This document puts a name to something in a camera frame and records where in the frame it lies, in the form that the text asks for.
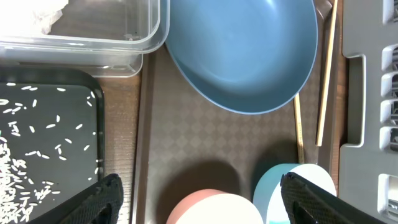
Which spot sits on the dark blue plate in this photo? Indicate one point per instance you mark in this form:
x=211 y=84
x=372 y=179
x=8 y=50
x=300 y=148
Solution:
x=246 y=56

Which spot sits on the white tissue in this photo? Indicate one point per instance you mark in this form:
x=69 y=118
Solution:
x=30 y=17

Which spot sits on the clear plastic bin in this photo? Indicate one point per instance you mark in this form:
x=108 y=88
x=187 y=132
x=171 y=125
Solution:
x=104 y=38

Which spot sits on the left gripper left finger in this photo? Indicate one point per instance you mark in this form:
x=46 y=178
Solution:
x=100 y=203

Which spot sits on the right wooden chopstick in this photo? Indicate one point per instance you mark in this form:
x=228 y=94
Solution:
x=327 y=73

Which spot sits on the light blue bowl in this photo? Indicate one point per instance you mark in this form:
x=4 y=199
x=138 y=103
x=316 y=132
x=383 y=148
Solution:
x=267 y=194

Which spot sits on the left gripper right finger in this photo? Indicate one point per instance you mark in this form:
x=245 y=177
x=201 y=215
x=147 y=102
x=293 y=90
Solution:
x=307 y=203

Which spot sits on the left wooden chopstick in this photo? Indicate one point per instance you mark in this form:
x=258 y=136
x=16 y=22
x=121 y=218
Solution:
x=298 y=127

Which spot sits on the black waste tray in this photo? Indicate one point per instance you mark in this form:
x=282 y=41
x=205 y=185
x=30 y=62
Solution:
x=71 y=102

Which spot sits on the wooden chopstick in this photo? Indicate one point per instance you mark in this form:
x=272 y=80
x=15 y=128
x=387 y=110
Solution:
x=327 y=73
x=298 y=127

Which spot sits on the pile of rice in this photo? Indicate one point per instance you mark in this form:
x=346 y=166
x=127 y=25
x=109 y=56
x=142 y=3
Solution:
x=15 y=174

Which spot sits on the grey dishwasher rack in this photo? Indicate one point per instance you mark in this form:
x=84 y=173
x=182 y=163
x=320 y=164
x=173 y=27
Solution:
x=368 y=161

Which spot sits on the pink white bowl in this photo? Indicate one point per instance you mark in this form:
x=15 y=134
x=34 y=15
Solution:
x=209 y=206

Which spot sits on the brown serving tray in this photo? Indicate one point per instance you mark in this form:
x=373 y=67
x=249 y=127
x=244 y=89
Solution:
x=186 y=143

